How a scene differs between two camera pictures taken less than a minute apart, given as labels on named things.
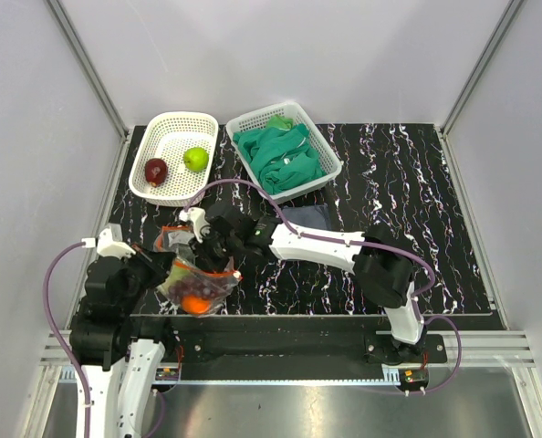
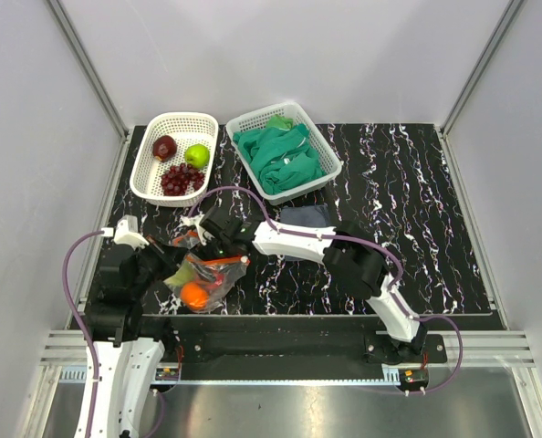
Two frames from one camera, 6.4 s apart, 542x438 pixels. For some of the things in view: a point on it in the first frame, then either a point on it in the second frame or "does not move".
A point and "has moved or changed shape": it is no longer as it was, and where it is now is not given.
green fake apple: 195,159 does not move
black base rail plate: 282,341 does not move
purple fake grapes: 187,286 to 174,182
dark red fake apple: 156,171 to 164,148
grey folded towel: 315,215 does not move
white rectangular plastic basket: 284,151 does not move
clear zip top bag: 196,288 has moved or changed shape
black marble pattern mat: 396,183 does not move
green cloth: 281,154 does not move
